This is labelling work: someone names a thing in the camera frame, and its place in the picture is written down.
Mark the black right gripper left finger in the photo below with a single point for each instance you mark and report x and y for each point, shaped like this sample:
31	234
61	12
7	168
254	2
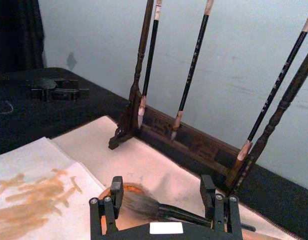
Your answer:
116	190

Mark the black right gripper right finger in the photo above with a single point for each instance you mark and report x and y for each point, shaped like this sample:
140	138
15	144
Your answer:
208	197

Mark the large grey-bristled brush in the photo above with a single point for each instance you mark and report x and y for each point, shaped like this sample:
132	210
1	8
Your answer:
143	203

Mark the orange ceramic dish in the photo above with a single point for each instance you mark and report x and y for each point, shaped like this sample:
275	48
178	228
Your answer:
132	187

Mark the cream felt mat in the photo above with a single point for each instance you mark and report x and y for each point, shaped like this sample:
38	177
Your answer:
156	162

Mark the dark wooden brush rack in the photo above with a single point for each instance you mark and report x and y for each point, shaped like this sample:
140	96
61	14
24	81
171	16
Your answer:
193	148

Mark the white paper with brown strokes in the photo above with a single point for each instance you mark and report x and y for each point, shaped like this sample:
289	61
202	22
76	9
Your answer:
31	162

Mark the black table cloth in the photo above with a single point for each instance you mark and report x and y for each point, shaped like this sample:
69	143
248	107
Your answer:
43	120

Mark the dark curtain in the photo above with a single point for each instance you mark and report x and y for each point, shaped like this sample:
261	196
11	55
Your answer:
16	32

